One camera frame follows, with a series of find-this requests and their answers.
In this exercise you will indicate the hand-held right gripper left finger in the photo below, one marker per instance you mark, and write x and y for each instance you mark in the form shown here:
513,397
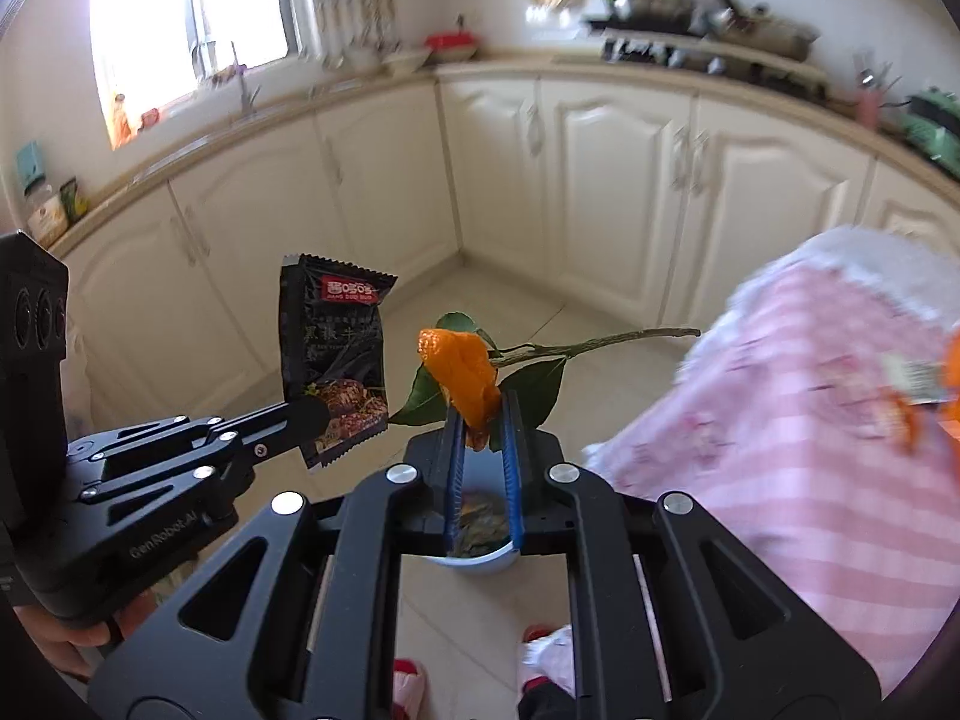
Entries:
452,465

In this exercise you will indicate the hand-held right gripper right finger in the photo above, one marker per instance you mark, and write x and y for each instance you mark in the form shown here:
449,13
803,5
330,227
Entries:
514,465

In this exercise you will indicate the cream lower kitchen cabinets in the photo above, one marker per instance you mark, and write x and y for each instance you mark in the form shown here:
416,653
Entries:
622,187

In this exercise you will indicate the white label wrapper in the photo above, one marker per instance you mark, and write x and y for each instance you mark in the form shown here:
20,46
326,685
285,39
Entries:
911,379

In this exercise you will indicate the blue plastic bucket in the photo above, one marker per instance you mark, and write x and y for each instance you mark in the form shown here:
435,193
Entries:
480,564

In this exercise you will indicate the teal box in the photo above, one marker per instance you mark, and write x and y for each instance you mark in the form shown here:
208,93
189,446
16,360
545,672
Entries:
31,165

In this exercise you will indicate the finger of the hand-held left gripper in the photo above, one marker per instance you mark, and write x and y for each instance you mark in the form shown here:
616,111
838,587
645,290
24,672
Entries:
225,476
187,431

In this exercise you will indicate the small jar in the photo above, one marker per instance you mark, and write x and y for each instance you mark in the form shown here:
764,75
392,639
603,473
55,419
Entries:
150,118

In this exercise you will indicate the stack of white bowls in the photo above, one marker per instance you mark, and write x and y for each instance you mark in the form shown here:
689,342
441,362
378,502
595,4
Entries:
409,60

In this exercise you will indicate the red pink slipper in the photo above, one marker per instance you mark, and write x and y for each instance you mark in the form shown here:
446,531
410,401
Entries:
409,684
544,637

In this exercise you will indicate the steel wok with lid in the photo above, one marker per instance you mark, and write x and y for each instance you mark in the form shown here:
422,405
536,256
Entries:
765,30

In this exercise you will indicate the black gas stove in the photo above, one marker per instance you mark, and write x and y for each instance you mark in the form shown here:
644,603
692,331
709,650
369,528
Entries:
712,64

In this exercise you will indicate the person's dark trouser leg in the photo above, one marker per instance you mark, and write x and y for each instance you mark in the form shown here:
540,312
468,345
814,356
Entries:
544,709

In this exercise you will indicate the person's left hand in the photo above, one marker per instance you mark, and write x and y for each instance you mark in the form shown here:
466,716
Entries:
52,641

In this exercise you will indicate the beige kitchen countertop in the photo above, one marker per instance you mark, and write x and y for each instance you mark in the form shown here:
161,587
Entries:
525,60

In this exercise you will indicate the steel kitchen faucet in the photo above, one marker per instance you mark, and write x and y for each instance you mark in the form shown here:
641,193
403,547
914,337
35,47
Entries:
244,82

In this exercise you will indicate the small orange peel piece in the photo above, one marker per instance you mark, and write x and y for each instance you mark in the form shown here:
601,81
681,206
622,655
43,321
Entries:
907,424

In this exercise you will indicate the orange bottle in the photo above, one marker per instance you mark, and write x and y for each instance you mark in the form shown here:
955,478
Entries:
122,124

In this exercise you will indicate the black snack packet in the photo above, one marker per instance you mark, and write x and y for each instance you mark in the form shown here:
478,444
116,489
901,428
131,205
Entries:
330,330

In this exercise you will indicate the pile of snack wrappers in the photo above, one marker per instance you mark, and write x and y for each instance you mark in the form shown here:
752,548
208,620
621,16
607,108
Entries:
484,525

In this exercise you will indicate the red plastic container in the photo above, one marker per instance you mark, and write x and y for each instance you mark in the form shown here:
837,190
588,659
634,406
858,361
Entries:
452,45

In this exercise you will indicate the pink checked tablecloth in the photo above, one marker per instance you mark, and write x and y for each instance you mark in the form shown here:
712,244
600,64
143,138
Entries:
787,427

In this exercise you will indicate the lidded food jar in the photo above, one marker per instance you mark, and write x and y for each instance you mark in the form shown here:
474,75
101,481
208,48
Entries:
49,217

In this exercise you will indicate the pink utensil holder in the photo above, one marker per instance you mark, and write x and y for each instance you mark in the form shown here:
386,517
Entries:
868,109

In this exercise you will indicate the green packet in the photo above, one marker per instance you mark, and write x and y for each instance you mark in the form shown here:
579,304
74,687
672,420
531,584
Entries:
73,201

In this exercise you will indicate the row of hanging kitchen utensils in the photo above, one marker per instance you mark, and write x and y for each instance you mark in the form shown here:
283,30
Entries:
352,30

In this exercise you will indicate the orange peel with leafy twig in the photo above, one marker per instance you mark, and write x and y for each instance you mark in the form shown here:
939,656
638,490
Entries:
457,375

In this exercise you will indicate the kitchen window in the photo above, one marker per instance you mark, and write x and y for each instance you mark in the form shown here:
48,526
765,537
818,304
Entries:
187,15

